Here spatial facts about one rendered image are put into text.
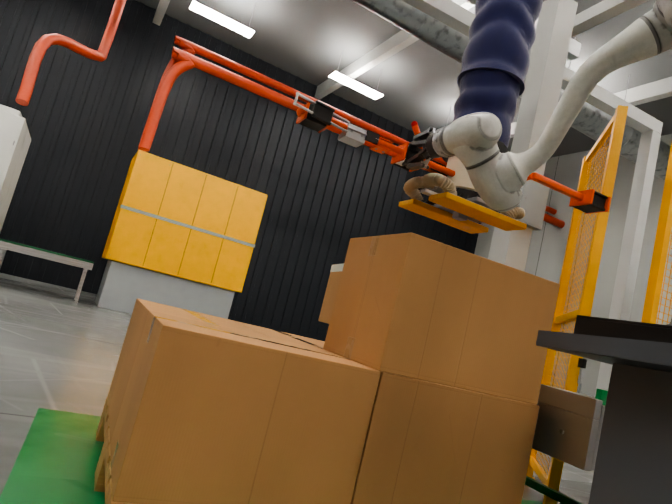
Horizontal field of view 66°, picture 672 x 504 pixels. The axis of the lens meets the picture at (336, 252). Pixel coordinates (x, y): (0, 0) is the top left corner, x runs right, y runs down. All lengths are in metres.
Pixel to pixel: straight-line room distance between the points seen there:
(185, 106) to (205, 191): 3.97
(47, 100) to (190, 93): 2.83
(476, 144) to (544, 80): 2.22
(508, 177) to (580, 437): 0.82
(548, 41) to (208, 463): 3.19
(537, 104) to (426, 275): 2.19
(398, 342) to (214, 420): 0.53
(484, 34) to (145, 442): 1.64
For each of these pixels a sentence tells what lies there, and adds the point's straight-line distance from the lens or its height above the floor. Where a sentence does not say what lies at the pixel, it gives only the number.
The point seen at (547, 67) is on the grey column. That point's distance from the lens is 3.69.
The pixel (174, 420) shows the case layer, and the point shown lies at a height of 0.34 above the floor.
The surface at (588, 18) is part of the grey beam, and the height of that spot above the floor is 3.23.
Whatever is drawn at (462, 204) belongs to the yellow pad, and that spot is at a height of 1.10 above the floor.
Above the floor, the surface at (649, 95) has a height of 5.94.
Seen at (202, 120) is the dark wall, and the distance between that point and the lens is 12.50.
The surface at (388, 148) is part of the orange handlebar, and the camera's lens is 1.72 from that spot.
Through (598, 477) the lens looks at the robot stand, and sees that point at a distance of 1.39.
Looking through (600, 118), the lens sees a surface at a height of 4.94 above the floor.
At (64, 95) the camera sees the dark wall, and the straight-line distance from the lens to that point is 12.24.
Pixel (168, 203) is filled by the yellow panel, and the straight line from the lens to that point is 8.73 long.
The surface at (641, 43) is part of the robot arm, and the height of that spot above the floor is 1.45.
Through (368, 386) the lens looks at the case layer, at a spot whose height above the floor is 0.50.
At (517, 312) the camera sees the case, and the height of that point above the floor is 0.81.
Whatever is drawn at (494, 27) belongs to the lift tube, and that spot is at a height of 1.75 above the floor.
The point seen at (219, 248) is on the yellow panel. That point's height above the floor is 1.35.
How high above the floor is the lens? 0.65
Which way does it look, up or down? 7 degrees up
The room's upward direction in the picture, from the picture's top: 14 degrees clockwise
